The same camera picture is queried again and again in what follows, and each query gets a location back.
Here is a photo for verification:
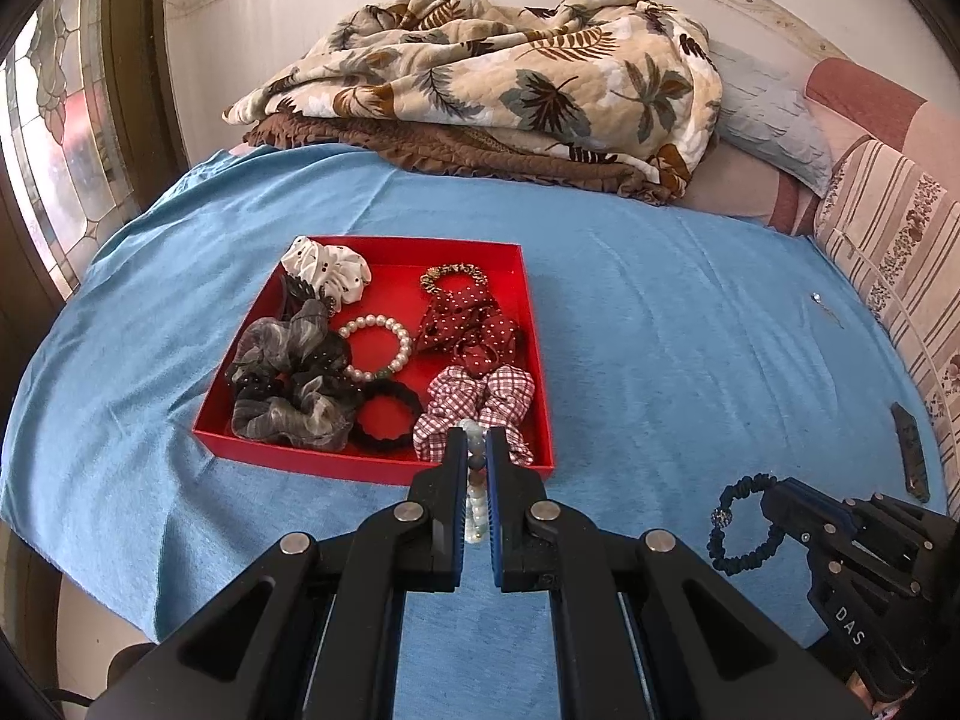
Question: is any white polka dot scrunchie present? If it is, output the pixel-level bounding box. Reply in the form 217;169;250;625
281;236;374;314

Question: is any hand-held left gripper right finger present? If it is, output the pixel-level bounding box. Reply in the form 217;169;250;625
485;426;871;720

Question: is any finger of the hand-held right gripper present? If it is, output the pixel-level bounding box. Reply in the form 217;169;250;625
780;526;850;580
760;478;860;535

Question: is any brown ruffled blanket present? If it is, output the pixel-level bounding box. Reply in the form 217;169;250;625
244;116;676;207

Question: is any pale bead bracelet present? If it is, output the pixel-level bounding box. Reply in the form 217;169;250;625
459;418;492;545

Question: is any red white plaid scrunchie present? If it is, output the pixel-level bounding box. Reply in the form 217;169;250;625
412;364;537;466

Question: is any red polka dot scrunchie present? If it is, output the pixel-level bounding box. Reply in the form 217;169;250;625
414;274;526;380

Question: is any red box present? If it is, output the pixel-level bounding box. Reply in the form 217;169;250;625
193;235;556;487

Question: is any floral leaf print quilt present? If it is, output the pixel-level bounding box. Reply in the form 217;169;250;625
223;0;722;200

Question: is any stained glass window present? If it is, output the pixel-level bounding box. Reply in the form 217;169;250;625
0;0;143;301

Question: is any brown wooden window frame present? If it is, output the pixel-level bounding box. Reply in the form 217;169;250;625
97;0;192;215

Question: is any grey pillow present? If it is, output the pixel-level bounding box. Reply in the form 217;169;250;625
705;41;835;196

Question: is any blue towel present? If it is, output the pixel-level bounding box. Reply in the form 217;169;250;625
0;144;950;720

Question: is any gold patterned hair tie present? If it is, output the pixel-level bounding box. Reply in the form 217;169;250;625
418;262;490;301

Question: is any grey sheer scrunchie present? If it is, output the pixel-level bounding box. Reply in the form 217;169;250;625
227;298;365;453

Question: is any black hair claw clip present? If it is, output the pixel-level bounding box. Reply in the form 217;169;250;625
279;274;335;316

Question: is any black braided hair tie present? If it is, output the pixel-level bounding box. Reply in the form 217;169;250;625
351;381;427;455

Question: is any white pearl bracelet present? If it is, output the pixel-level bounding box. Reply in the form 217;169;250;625
335;315;414;383

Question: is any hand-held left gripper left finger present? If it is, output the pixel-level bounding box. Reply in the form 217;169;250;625
94;426;470;720

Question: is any striped floral pillow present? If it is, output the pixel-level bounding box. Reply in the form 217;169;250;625
814;136;960;518

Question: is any navy hair tie with bead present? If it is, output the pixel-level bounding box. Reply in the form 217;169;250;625
709;472;788;578

